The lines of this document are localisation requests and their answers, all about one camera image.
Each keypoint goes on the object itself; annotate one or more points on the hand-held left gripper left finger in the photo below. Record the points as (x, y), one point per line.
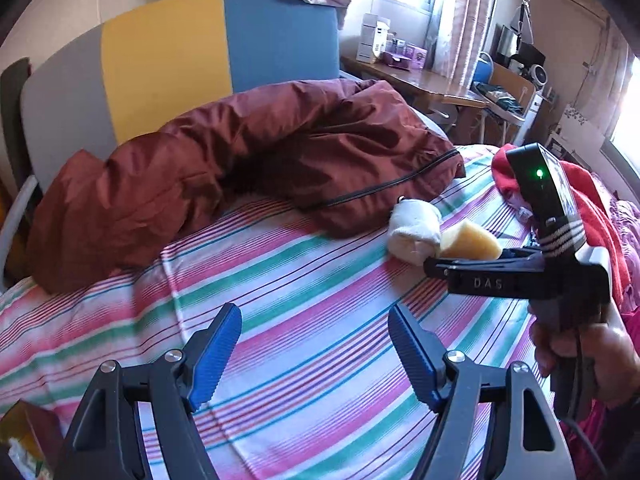
(215, 355)

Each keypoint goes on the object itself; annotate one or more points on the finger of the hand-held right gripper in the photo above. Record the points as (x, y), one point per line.
(460, 265)
(522, 255)

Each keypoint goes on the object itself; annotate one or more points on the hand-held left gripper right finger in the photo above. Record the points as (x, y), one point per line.
(415, 355)

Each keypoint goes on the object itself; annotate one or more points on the yellow sponge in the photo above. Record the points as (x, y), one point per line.
(470, 242)

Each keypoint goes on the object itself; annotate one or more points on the dark red gift box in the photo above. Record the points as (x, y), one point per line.
(47, 425)

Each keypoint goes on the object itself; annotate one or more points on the person's right hand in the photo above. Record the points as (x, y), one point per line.
(615, 360)

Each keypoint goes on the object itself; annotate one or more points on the red towel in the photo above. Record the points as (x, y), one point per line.
(600, 220)

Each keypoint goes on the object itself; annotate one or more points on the white rolled sock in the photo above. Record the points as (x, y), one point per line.
(412, 232)

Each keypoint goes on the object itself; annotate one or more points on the white floral board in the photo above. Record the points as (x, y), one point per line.
(577, 130)

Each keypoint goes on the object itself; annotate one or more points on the white cabinet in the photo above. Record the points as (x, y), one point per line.
(530, 117)

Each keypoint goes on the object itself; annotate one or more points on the brown cardboard box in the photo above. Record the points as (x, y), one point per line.
(510, 82)

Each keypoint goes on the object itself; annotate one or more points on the silver radio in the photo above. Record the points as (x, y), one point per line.
(536, 74)

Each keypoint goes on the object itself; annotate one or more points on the blue chair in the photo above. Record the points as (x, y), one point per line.
(484, 67)

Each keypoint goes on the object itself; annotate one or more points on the wooden desk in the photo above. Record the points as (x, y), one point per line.
(415, 85)

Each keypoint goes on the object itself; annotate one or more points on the maroon quilt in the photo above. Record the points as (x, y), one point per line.
(250, 160)

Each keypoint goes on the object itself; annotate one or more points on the small purple box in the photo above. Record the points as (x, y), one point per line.
(416, 56)

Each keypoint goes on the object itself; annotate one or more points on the magenta blanket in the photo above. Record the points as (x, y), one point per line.
(625, 435)

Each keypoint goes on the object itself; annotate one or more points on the dark purple tray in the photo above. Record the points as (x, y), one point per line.
(395, 61)

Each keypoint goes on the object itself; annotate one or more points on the tall white carton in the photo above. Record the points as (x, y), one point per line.
(372, 37)

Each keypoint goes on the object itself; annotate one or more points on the grey yellow blue headboard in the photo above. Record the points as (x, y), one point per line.
(165, 60)

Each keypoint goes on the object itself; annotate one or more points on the dark board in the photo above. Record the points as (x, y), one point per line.
(12, 120)

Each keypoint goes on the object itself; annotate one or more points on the grey bed rail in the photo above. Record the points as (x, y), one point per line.
(17, 230)

